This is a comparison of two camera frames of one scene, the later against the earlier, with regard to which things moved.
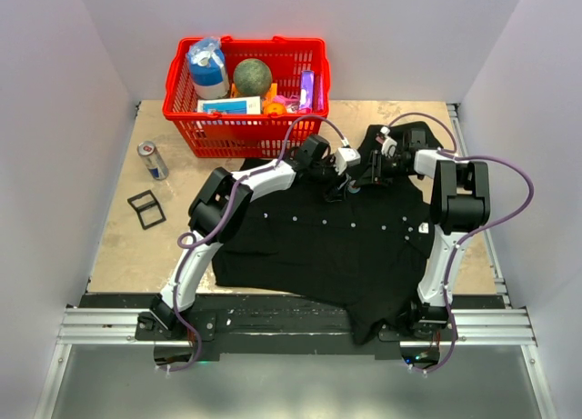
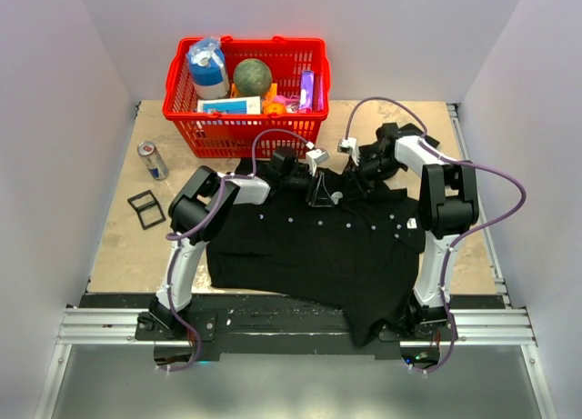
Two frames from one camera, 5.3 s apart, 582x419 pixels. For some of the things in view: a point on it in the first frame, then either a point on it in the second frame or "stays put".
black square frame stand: [145, 207] stays put
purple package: [306, 89] stays put
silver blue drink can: [153, 160] stays put
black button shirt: [366, 250] stays put
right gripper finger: [376, 158] → [360, 182]
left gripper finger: [336, 194] → [321, 196]
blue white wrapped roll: [207, 68] stays put
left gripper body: [326, 174] → [299, 183]
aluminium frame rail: [117, 326] stays put
